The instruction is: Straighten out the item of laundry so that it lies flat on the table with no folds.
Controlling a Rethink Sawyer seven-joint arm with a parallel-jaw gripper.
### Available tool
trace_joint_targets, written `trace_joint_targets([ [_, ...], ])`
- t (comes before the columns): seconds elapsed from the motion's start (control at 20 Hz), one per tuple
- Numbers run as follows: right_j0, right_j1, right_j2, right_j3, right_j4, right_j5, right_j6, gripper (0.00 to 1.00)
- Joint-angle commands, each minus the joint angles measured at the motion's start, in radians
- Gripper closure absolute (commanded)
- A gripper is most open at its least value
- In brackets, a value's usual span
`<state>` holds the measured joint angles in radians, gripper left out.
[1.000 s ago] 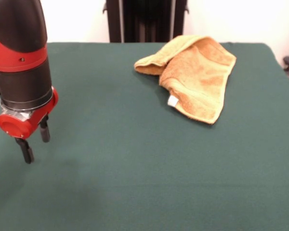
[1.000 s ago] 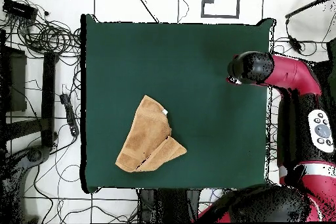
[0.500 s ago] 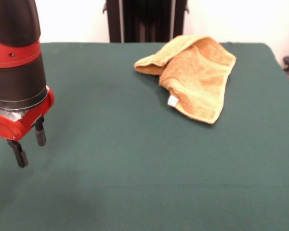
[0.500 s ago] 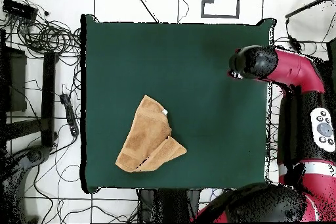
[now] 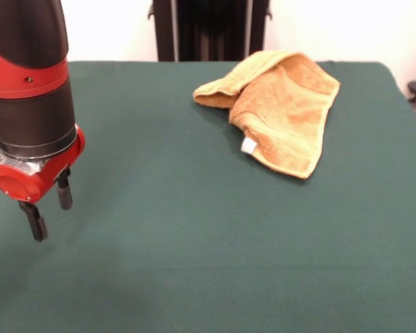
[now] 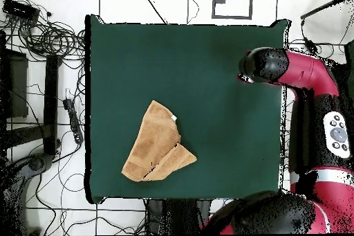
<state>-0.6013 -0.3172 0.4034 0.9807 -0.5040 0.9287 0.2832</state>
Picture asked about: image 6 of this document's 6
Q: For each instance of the black tripod base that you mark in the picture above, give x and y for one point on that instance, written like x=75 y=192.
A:
x=37 y=163

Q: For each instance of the tan terry towel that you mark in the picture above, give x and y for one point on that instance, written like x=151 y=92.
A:
x=157 y=136

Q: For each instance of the black electronics box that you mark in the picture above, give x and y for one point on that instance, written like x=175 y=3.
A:
x=20 y=10

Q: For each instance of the dark green table cloth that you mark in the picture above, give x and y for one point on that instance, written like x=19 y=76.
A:
x=166 y=67

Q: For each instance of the black pole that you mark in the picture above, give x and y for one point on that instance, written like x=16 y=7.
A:
x=320 y=8

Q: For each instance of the black power strip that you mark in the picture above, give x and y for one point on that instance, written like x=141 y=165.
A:
x=74 y=122

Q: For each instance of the black flat panel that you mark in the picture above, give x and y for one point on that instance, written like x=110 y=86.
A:
x=16 y=86

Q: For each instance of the black power adapter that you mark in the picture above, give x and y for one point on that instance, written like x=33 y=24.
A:
x=310 y=45

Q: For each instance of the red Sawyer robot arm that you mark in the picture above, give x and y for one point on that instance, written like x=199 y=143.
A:
x=307 y=70

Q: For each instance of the black stand frame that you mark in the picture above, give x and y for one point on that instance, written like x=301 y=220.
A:
x=51 y=103

